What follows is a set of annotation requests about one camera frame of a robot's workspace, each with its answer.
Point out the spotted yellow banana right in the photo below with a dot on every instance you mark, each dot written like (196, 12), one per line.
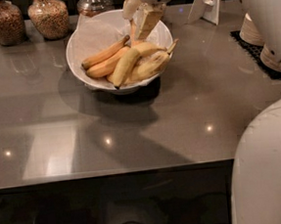
(149, 65)

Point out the upper stack paper cups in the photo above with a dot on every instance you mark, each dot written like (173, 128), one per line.
(249, 33)

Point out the stack paper cups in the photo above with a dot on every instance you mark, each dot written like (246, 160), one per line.
(249, 33)
(268, 59)

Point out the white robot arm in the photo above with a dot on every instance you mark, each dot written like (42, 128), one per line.
(256, 176)

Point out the white paper bowl liner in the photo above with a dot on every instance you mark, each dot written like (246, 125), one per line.
(92, 36)

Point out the lower stack paper cups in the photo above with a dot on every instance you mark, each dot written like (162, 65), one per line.
(268, 59)

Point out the white sign stand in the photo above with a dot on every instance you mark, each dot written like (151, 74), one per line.
(205, 10)

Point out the black rubber mat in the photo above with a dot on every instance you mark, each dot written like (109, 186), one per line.
(254, 52)

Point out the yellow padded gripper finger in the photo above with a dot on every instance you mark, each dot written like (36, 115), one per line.
(129, 8)
(146, 18)

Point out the leftmost grain-filled glass jar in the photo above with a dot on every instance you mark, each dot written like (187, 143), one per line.
(12, 30)

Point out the lower orange-yellow banana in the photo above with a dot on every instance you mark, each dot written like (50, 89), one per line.
(107, 66)

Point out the yellow banana back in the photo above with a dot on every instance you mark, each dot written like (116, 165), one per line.
(135, 36)

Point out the large front yellow banana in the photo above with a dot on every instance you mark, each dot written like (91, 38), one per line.
(125, 64)

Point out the white ceramic bowl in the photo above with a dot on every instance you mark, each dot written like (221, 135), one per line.
(143, 60)

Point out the grain-filled glass jar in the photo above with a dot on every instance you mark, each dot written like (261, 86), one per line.
(50, 18)
(12, 30)

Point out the orange-yellow banana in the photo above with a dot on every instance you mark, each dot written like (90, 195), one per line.
(105, 54)
(107, 66)

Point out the upper orange-yellow banana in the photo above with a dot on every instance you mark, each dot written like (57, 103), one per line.
(105, 54)

